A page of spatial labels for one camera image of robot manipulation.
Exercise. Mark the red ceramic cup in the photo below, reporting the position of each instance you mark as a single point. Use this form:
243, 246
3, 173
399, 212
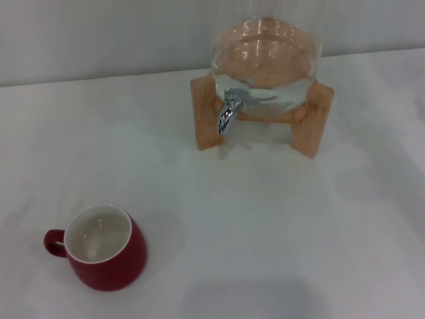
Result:
113, 266

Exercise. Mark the clear glass dispenser jar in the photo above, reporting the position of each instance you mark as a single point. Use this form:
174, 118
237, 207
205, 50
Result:
265, 50

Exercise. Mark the white tablecloth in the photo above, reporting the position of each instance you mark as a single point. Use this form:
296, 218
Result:
249, 232

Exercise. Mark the chrome dispenser faucet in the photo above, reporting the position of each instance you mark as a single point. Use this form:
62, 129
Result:
227, 113

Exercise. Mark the light wooden dispenser stand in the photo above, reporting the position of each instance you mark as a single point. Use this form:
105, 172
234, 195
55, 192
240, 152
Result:
206, 126

